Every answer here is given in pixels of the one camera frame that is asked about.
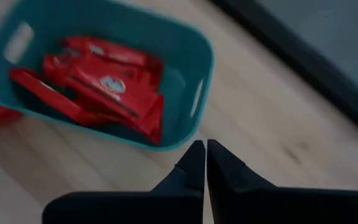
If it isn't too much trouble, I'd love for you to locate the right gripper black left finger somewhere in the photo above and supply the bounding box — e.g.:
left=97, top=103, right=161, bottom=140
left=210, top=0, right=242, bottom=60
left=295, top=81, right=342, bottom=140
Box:
left=42, top=139, right=206, bottom=224

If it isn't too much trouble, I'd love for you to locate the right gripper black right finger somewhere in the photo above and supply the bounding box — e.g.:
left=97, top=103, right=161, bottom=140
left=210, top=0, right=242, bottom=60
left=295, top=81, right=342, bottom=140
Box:
left=206, top=139, right=358, bottom=224

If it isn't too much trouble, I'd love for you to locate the green plastic bin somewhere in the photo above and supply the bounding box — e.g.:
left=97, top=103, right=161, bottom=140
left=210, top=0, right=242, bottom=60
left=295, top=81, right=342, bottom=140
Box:
left=0, top=0, right=215, bottom=152

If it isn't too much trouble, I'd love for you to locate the black metal table frame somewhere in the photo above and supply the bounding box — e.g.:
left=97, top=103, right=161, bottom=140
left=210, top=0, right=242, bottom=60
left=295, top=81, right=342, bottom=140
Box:
left=208, top=0, right=358, bottom=142

